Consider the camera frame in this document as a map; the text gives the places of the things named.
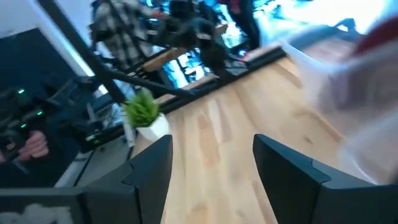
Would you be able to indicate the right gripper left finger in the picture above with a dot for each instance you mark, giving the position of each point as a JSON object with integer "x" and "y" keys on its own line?
{"x": 146, "y": 186}

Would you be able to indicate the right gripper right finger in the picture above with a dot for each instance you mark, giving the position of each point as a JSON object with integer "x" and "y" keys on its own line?
{"x": 298, "y": 193}

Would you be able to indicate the maroon cap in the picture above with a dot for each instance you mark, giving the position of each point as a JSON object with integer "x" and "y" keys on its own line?
{"x": 377, "y": 35}

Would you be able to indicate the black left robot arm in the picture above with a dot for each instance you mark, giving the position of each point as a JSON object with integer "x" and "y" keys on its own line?
{"x": 214, "y": 53}

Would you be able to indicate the green plant in white pot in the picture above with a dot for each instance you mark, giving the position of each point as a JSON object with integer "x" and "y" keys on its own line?
{"x": 143, "y": 112}

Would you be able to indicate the clear plastic container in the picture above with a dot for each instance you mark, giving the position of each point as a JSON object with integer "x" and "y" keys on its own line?
{"x": 373, "y": 149}
{"x": 314, "y": 81}

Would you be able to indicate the person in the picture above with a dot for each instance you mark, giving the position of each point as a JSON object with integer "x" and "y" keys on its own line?
{"x": 115, "y": 25}
{"x": 245, "y": 21}
{"x": 59, "y": 155}

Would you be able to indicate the person's hand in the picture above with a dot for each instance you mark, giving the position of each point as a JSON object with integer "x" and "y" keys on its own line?
{"x": 32, "y": 147}

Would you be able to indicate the black metal table frame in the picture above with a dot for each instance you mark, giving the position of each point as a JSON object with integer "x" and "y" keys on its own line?
{"x": 224, "y": 79}

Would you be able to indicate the black wall panel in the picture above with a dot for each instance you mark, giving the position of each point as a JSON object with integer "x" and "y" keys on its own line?
{"x": 31, "y": 59}

